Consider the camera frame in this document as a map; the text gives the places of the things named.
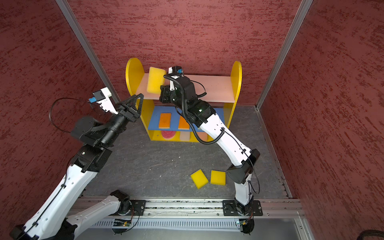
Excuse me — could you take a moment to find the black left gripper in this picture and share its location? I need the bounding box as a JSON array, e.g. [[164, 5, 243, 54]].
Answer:
[[100, 93, 144, 146]]

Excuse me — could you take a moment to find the pale yellow sponge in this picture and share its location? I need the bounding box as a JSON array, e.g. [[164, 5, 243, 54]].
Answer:
[[147, 67, 167, 95]]

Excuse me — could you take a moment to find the white sponge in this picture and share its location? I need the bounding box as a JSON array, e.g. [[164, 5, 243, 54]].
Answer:
[[180, 132, 191, 142]]

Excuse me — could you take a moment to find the round pink smiley sponge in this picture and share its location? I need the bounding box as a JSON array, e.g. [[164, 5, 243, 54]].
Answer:
[[161, 131, 176, 140]]

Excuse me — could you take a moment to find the peach orange sponge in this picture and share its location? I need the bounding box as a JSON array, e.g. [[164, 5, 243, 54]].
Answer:
[[197, 132, 208, 142]]

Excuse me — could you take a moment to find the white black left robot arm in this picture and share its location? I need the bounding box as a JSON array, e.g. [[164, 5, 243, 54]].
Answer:
[[10, 92, 144, 240]]

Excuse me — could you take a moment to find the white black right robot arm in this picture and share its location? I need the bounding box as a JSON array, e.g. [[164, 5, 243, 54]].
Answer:
[[160, 73, 260, 216]]

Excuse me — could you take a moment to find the bright yellow diamond sponge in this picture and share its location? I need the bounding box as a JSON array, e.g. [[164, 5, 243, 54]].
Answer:
[[191, 169, 209, 190]]

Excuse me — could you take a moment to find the bright yellow square sponge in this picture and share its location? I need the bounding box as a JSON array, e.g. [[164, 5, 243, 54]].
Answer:
[[211, 170, 226, 186]]

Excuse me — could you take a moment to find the left circuit board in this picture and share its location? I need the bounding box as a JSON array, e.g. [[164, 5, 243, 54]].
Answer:
[[113, 219, 132, 228]]

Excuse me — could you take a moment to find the circuit board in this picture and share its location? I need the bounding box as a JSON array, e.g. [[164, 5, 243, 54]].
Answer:
[[239, 219, 255, 229], [113, 219, 132, 228]]

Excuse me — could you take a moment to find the right circuit board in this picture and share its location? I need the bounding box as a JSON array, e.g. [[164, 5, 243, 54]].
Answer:
[[239, 219, 255, 229]]

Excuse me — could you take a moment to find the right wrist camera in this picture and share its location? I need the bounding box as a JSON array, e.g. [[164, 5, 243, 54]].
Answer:
[[168, 66, 184, 91]]

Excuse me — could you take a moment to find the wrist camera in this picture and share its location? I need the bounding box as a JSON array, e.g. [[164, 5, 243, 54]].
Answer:
[[168, 66, 184, 91], [89, 87, 118, 115]]

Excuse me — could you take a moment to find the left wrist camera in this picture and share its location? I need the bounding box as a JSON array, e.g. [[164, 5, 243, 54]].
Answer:
[[89, 87, 118, 115]]

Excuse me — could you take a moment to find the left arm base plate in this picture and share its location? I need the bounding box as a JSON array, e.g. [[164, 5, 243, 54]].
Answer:
[[117, 200, 147, 216]]

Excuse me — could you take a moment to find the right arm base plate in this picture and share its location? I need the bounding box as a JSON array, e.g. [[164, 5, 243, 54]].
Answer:
[[222, 200, 263, 217]]

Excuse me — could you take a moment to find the aluminium mounting rail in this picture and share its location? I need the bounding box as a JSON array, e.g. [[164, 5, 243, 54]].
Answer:
[[64, 197, 305, 219]]

